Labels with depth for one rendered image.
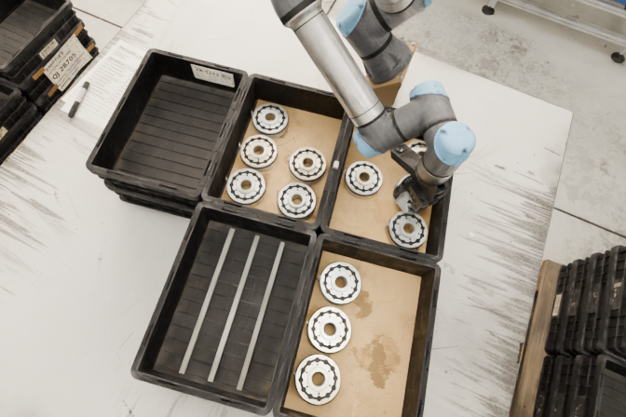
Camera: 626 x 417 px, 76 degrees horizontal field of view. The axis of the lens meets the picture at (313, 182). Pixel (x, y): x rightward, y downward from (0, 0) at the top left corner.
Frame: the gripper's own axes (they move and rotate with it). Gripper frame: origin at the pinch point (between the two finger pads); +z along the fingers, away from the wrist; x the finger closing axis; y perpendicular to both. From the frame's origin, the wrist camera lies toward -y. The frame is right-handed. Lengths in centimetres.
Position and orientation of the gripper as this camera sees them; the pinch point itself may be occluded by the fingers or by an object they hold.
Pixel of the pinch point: (403, 195)
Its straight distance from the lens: 112.7
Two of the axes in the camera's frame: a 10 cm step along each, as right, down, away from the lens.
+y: 4.1, 8.4, -3.4
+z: -0.6, 4.0, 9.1
